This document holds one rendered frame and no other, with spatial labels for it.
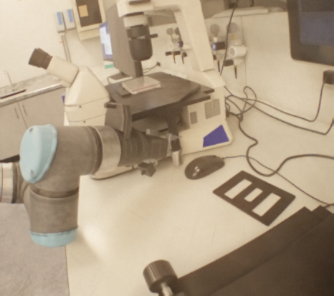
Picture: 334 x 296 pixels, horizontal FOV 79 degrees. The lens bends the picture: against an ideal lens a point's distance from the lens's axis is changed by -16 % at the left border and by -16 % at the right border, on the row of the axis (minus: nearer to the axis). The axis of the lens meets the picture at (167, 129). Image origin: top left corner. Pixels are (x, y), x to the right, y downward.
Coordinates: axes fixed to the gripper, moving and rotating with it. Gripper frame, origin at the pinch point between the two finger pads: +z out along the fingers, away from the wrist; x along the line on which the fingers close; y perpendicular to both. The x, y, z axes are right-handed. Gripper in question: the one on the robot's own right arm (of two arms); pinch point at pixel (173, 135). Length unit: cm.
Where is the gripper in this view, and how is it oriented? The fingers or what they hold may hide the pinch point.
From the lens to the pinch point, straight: 61.5
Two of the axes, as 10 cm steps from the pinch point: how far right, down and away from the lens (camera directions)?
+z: 6.4, 0.1, 7.7
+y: -1.3, 9.9, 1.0
